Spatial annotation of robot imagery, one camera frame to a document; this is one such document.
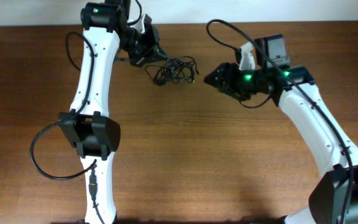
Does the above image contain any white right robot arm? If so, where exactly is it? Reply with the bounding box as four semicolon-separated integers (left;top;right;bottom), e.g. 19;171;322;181
204;34;358;223

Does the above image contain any black cable with silver USB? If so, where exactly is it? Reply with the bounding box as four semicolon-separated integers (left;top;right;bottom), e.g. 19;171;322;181
166;55;200;84

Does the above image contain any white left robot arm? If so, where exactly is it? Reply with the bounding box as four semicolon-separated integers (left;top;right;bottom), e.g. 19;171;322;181
59;1;169;223

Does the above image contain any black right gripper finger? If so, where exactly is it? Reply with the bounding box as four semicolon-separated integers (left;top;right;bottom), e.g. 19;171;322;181
204;77;227;93
204;63;229;81

